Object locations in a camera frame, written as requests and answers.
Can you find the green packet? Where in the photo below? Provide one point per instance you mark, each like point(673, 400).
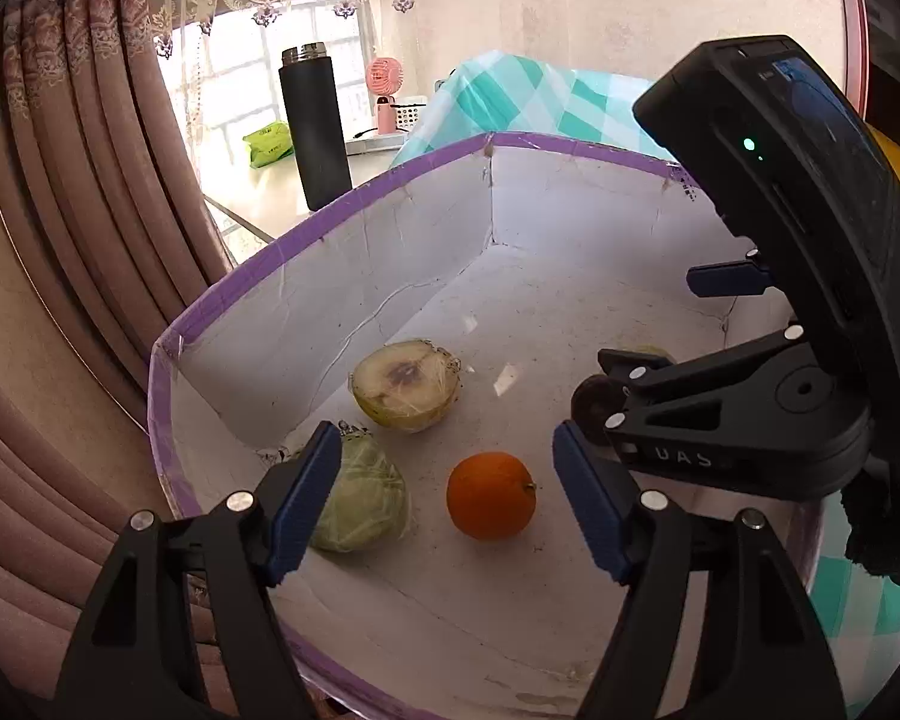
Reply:
point(268, 144)

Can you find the plastic-wrapped pale green fruit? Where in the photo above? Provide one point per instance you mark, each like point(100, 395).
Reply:
point(364, 499)

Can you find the pink floral curtain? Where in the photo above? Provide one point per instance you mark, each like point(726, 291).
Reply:
point(75, 277)

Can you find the black insulated bottle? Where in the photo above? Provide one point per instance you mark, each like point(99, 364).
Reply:
point(315, 127)

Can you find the dark round mangosteen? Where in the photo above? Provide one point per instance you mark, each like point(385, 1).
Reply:
point(591, 405)

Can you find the purple cardboard box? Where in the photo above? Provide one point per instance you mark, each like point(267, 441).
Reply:
point(570, 292)

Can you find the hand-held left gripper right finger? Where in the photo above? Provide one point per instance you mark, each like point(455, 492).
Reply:
point(589, 502)

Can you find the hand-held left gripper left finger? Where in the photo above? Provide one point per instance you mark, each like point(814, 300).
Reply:
point(304, 495)

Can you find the pink desk fan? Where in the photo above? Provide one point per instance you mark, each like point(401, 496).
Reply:
point(385, 94)

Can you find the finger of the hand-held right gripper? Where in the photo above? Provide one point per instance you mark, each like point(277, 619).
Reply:
point(727, 279)
point(682, 405)

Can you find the plastic-wrapped yellow-brown half apple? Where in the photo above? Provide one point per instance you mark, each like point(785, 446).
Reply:
point(405, 386)

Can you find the teal white checkered tablecloth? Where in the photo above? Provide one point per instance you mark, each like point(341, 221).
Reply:
point(525, 97)

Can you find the white perforated basket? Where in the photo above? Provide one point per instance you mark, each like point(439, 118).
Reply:
point(411, 116)

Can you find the white window sill table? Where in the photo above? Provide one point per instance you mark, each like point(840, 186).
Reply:
point(285, 195)

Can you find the large orange tangerine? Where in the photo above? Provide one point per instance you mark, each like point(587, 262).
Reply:
point(491, 495)

